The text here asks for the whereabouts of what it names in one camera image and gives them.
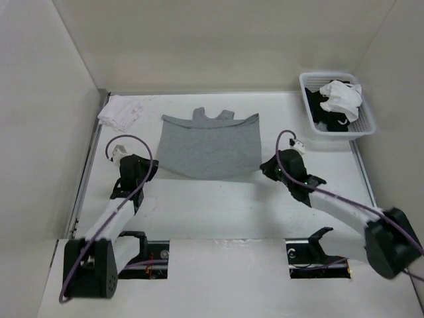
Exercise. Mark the folded white tank top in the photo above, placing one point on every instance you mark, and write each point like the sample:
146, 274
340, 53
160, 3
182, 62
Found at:
121, 112

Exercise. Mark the black garment in basket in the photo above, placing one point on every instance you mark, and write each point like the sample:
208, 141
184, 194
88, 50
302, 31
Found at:
334, 122

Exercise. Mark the crumpled white tank top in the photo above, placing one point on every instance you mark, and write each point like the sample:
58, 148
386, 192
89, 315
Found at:
343, 98

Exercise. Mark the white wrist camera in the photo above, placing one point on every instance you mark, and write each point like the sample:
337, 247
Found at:
118, 153
297, 145

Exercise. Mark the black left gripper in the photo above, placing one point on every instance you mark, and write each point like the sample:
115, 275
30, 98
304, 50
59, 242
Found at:
145, 162

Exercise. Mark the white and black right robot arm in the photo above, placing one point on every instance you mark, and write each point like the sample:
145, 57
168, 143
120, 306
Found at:
387, 241

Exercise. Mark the white plastic laundry basket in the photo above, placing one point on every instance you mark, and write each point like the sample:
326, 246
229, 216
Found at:
363, 126

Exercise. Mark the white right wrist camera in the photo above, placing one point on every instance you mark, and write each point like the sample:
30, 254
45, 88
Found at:
297, 145

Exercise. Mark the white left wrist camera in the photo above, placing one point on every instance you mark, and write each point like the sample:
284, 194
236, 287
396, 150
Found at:
118, 153

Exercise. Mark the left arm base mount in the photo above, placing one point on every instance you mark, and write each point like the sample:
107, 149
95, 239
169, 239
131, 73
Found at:
150, 264

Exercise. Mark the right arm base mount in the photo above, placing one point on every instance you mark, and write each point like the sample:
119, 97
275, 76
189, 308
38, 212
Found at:
307, 259

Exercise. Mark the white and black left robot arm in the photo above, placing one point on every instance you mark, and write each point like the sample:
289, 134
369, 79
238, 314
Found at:
92, 263

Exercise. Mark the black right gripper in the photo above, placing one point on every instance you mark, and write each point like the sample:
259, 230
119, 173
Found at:
267, 168

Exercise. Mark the metal table edge rail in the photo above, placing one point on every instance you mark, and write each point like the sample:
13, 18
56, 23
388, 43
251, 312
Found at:
86, 169

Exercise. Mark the grey tank top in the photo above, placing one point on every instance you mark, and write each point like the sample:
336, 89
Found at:
204, 148

